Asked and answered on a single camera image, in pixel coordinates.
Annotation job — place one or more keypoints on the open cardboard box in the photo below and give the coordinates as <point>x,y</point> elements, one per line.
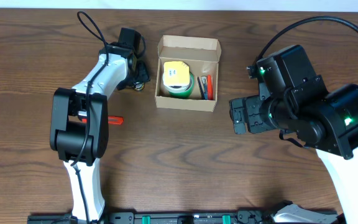
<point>202,55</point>

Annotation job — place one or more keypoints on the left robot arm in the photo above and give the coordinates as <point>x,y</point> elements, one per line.
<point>79,130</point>

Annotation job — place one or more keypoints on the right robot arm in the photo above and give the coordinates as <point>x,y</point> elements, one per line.
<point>325,121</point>

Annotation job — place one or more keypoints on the yellow black correction tape dispenser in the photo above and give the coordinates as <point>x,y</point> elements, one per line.
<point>139,86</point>

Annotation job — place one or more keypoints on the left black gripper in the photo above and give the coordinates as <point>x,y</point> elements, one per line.
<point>144,74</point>

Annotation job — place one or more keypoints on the yellow sticky note pad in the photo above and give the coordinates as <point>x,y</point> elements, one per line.
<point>176,73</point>

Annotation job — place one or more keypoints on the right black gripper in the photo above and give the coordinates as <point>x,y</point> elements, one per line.
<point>253,106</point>

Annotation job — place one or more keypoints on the green tape roll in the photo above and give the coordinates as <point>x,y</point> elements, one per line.
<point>180,95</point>

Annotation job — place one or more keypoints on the red utility knife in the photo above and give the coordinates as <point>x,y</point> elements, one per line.
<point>115,120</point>

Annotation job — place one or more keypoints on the white tape roll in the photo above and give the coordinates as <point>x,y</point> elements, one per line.
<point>181,89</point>

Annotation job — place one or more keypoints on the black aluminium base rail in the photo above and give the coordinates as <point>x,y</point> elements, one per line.
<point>283,212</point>

